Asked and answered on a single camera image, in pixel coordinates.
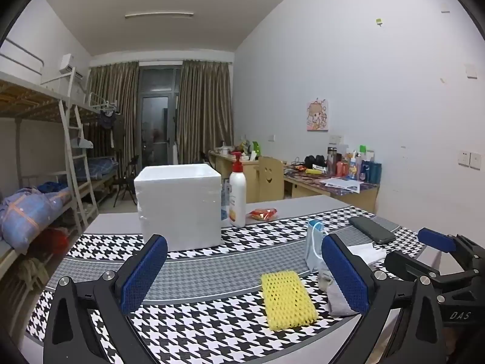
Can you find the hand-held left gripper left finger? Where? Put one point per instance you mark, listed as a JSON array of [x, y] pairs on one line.
[[146, 273]]

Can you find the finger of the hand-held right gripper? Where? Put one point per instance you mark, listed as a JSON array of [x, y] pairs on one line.
[[411, 267], [435, 239]]

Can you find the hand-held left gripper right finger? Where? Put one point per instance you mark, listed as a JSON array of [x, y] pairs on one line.
[[344, 273]]

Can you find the pale blue face mask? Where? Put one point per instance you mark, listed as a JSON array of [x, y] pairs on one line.
[[363, 252]]

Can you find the grey sock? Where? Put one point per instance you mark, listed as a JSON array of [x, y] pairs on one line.
[[341, 305]]

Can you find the yellow foam net sleeve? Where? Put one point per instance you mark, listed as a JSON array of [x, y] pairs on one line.
[[288, 299]]

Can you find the white foam box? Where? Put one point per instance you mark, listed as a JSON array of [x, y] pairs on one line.
[[178, 208]]

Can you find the black phone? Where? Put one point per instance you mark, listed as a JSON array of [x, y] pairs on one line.
[[373, 229]]

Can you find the houndstooth table mat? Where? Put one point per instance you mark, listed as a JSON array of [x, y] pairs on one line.
[[212, 273]]

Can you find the wooden desk with printed cover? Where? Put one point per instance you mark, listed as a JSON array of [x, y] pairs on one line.
[[329, 195]]

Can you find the printed papers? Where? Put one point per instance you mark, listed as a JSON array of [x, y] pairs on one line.
[[341, 184]]

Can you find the red cloth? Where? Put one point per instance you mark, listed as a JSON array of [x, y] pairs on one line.
[[55, 242]]

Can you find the black folding chair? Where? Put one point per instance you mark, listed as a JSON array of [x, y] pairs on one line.
[[129, 174]]

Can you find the red snack packet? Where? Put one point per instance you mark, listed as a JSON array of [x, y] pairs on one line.
[[261, 214]]

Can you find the yellow tube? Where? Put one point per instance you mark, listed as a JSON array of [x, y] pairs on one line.
[[314, 172]]

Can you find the row of toiletry bottles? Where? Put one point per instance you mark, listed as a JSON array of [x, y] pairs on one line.
[[356, 167]]

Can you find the blue white carton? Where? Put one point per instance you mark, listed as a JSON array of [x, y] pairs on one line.
[[225, 201]]

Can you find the olive cloth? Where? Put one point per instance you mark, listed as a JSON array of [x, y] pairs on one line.
[[34, 271]]

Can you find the black pouch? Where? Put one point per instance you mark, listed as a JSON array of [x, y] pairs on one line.
[[315, 161]]

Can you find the blue bed sheet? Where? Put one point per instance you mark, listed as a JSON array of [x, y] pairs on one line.
[[98, 167]]

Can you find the white lotion pump bottle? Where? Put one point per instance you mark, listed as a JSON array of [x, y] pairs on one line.
[[237, 197]]

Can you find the wooden chair with smiley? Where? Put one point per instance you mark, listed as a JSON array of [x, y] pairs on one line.
[[269, 178]]

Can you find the blue plaid quilt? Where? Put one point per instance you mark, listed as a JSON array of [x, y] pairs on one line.
[[26, 216]]

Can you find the white bunk bed ladder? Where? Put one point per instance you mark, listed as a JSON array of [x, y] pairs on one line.
[[75, 159]]

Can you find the wooden desk with drawers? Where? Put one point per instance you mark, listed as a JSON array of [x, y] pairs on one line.
[[221, 161]]

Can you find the glass balcony door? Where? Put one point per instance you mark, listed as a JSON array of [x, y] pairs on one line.
[[155, 121]]

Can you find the green plastic item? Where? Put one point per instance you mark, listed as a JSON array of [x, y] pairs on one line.
[[256, 148]]

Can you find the hanging dark clothes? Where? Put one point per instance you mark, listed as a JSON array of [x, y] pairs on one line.
[[108, 119]]

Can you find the brown curtain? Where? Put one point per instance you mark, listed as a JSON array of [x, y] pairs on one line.
[[204, 113], [125, 102]]

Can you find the white metal bunk bed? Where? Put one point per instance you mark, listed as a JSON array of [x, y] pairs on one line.
[[30, 98]]

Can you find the white air conditioner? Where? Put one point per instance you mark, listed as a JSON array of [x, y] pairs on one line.
[[68, 64]]

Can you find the ceiling light tube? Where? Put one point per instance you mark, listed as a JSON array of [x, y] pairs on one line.
[[159, 15]]

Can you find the double wall switch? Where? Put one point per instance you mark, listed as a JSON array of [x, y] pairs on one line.
[[470, 159]]

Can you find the white wall socket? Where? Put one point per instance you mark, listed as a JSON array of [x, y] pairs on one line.
[[335, 138]]

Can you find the cartoon wall poster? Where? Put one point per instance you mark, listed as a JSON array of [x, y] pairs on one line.
[[317, 114]]

